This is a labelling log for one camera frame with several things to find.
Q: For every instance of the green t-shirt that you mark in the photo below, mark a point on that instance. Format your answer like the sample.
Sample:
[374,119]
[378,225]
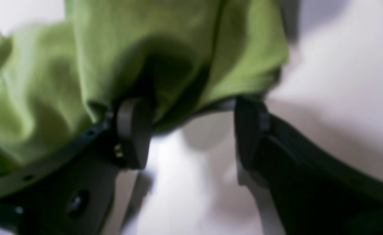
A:
[58,79]

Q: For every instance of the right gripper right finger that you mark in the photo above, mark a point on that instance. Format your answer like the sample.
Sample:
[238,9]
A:
[314,193]

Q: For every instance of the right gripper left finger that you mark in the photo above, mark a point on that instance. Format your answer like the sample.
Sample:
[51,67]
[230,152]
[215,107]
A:
[69,192]

